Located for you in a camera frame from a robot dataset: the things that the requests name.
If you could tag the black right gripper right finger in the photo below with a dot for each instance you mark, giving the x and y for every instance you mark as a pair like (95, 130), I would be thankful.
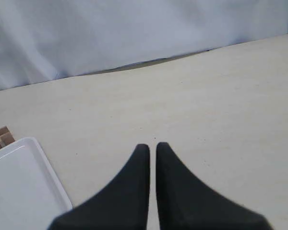
(184, 202)

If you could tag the white backdrop curtain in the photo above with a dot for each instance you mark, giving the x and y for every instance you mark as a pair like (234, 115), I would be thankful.
(45, 40)

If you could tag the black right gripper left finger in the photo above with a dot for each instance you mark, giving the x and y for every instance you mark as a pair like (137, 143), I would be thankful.
(121, 205)

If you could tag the notched wooden piece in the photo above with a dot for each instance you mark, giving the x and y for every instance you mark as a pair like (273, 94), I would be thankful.
(6, 137)

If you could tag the white plastic tray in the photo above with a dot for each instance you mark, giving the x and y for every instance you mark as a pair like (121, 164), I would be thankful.
(31, 194)

